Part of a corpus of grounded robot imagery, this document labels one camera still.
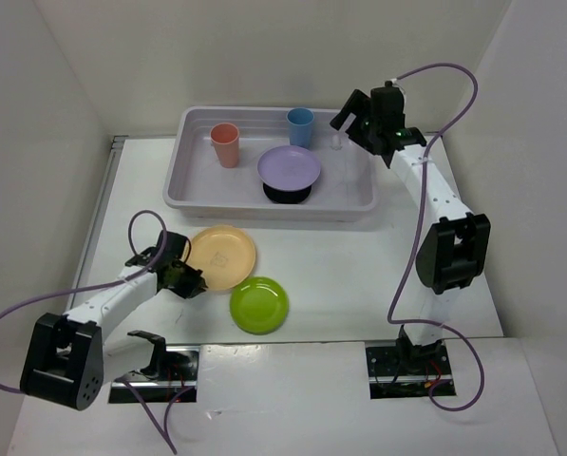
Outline orange plastic plate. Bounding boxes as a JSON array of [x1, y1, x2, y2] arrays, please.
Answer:
[[187, 225, 256, 292]]

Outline blue plastic cup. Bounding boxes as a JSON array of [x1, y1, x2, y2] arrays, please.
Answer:
[[286, 107, 314, 148]]

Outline green plastic plate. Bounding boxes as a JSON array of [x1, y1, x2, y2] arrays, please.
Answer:
[[229, 276, 290, 335]]

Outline purple plastic plate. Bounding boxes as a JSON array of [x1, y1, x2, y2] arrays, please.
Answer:
[[256, 145, 322, 192]]

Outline black small plate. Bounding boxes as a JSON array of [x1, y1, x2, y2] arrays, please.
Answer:
[[262, 182, 312, 204]]

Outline pink plastic cup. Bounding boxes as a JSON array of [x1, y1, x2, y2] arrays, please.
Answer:
[[210, 123, 240, 168]]

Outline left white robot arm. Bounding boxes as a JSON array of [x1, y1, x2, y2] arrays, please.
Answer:
[[20, 231, 207, 410]]

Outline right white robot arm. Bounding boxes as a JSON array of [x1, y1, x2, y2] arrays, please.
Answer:
[[330, 82, 491, 373]]

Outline lavender plastic bin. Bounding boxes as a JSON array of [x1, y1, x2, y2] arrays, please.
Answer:
[[162, 106, 380, 221]]

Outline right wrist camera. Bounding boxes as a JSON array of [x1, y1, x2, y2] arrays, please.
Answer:
[[385, 78, 406, 102]]

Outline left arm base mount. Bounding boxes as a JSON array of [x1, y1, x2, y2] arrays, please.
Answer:
[[122, 330, 200, 404]]

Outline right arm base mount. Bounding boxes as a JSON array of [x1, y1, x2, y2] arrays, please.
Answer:
[[365, 341, 456, 400]]

